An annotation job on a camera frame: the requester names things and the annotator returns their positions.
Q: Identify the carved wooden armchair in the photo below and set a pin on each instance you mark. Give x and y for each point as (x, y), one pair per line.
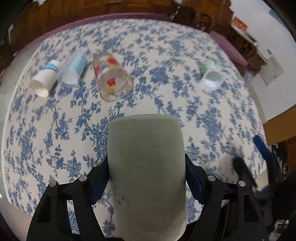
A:
(214, 16)

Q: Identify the white device on side table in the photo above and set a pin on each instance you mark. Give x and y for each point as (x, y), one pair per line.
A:
(264, 52)

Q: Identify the white green yogurt cup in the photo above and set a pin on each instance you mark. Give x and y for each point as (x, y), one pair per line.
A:
(212, 77)

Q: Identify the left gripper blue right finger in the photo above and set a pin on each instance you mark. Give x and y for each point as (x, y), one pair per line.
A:
(215, 196)

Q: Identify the white paper cup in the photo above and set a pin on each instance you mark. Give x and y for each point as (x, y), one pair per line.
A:
(45, 79)

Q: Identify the wooden side table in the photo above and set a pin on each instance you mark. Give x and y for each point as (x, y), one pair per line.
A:
(247, 48)

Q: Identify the clear plastic blue-label cup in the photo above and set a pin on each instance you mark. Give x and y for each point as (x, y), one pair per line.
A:
(72, 69)

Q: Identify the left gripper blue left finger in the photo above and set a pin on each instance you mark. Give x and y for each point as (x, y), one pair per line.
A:
(85, 192)

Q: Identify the blue floral tablecloth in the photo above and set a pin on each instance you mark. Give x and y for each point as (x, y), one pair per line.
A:
(64, 135)

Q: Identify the white wall cabinet door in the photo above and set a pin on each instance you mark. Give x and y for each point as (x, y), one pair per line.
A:
(271, 71)

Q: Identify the purple armchair cushion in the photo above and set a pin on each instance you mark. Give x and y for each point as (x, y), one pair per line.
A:
(228, 48)

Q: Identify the flower-printed drinking glass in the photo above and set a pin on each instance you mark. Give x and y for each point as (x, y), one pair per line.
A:
(112, 79)

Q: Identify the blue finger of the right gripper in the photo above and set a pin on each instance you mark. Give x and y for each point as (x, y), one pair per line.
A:
(264, 151)
(243, 172)

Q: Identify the cream steel tumbler cup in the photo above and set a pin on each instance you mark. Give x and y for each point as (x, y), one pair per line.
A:
(146, 160)

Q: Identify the red gift box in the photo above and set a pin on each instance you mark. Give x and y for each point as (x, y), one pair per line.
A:
(238, 24)

